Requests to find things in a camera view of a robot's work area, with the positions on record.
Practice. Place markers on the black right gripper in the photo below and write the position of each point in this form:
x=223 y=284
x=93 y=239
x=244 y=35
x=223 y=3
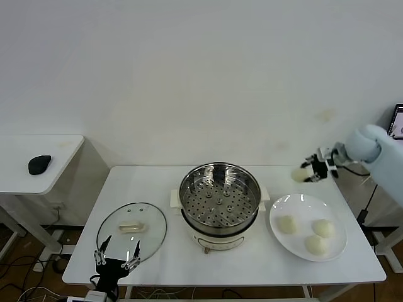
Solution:
x=321 y=170

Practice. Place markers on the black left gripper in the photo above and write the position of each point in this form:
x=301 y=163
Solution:
x=110 y=270

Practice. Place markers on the white steamed baozi bun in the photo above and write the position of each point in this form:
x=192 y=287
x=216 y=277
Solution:
x=316 y=245
x=298 y=175
x=287 y=224
x=323 y=228

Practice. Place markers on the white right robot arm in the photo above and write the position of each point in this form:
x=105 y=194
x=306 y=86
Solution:
x=362 y=144

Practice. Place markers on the steel steamer basket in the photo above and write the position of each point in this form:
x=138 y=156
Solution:
x=189 y=188

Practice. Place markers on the white round plate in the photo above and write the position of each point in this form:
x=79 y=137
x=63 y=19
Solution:
x=302 y=207

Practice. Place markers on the black round floor object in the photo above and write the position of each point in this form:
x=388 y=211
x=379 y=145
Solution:
x=58 y=265

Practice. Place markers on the white power strip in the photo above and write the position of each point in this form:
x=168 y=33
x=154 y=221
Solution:
x=38 y=267

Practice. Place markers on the black laptop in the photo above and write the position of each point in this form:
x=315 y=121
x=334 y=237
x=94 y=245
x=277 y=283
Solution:
x=397 y=122

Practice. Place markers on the white side table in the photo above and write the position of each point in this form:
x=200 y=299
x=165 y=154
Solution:
x=69 y=163

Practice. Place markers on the white laptop desk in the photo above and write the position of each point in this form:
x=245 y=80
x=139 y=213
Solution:
x=390 y=242

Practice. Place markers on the black computer mouse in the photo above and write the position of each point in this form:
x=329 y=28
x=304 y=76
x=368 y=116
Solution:
x=39 y=164

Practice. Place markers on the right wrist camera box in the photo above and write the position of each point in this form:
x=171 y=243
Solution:
x=331 y=164

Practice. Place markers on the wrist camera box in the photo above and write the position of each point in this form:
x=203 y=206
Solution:
x=96 y=296
x=331 y=164

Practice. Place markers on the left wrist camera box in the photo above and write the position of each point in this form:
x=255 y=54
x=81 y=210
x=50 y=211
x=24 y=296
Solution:
x=96 y=296

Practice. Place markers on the white wall socket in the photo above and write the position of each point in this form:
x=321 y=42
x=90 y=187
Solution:
x=59 y=207

